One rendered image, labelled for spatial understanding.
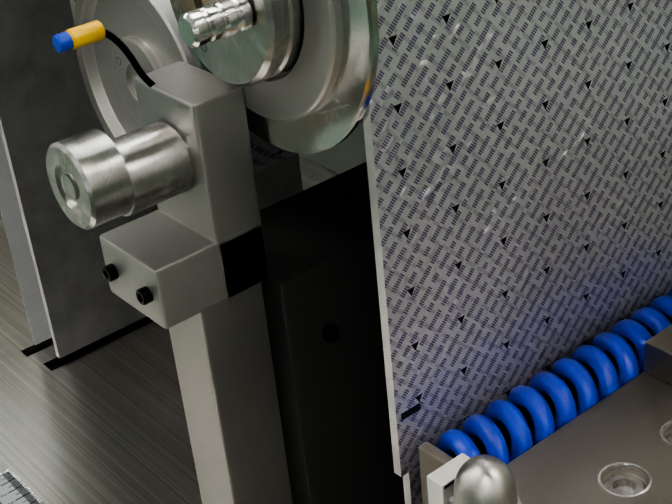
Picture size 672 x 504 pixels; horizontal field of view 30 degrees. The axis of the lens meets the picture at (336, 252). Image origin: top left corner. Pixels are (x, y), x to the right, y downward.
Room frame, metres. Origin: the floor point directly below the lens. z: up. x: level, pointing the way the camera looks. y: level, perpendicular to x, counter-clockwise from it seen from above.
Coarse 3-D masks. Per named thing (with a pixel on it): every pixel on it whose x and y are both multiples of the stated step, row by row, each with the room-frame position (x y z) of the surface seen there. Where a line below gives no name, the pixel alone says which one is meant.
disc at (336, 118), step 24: (360, 0) 0.45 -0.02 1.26; (360, 24) 0.45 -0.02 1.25; (360, 48) 0.45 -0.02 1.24; (360, 72) 0.46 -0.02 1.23; (336, 96) 0.47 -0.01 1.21; (360, 96) 0.46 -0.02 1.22; (264, 120) 0.51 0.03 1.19; (312, 120) 0.48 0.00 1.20; (336, 120) 0.47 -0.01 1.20; (360, 120) 0.46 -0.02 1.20; (288, 144) 0.50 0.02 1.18; (312, 144) 0.49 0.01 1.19; (336, 144) 0.47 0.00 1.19
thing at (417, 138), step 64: (512, 64) 0.51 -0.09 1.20; (576, 64) 0.53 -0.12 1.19; (640, 64) 0.56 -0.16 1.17; (384, 128) 0.46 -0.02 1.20; (448, 128) 0.49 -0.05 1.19; (512, 128) 0.51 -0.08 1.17; (576, 128) 0.53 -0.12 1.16; (640, 128) 0.56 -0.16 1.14; (384, 192) 0.46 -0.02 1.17; (448, 192) 0.48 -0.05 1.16; (512, 192) 0.51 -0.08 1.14; (576, 192) 0.54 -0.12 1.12; (640, 192) 0.56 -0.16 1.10; (384, 256) 0.46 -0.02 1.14; (448, 256) 0.48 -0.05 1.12; (512, 256) 0.51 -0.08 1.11; (576, 256) 0.54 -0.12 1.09; (640, 256) 0.57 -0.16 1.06; (384, 320) 0.46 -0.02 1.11; (448, 320) 0.48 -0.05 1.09; (512, 320) 0.51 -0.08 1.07; (576, 320) 0.54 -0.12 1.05; (448, 384) 0.48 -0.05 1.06; (512, 384) 0.51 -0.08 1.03
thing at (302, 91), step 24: (312, 0) 0.47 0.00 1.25; (336, 0) 0.46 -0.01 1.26; (312, 24) 0.47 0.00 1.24; (336, 24) 0.46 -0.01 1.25; (312, 48) 0.47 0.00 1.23; (336, 48) 0.46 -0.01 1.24; (288, 72) 0.49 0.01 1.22; (312, 72) 0.47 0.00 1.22; (336, 72) 0.47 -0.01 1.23; (264, 96) 0.50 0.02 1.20; (288, 96) 0.49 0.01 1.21; (312, 96) 0.47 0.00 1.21; (288, 120) 0.49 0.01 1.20
